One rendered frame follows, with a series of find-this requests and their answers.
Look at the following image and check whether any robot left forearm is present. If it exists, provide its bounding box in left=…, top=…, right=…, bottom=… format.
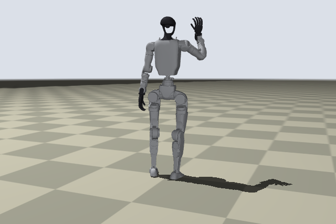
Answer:
left=139, top=67, right=149, bottom=93

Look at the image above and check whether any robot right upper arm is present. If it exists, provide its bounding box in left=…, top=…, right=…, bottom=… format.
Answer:
left=178, top=40, right=206, bottom=60

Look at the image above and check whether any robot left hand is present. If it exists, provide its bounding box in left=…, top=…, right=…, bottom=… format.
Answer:
left=139, top=88, right=146, bottom=111

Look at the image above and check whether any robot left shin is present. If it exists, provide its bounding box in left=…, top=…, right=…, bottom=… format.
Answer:
left=150, top=128, right=158, bottom=169

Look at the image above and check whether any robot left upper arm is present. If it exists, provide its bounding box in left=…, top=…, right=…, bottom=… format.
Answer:
left=143, top=42, right=155, bottom=73

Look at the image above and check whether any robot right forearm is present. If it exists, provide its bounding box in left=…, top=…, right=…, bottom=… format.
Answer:
left=196, top=36, right=207, bottom=57

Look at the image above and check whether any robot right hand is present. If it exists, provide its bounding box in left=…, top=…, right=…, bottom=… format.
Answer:
left=191, top=17, right=203, bottom=40

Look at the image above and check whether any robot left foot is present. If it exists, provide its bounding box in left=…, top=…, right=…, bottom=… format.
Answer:
left=149, top=166, right=158, bottom=177

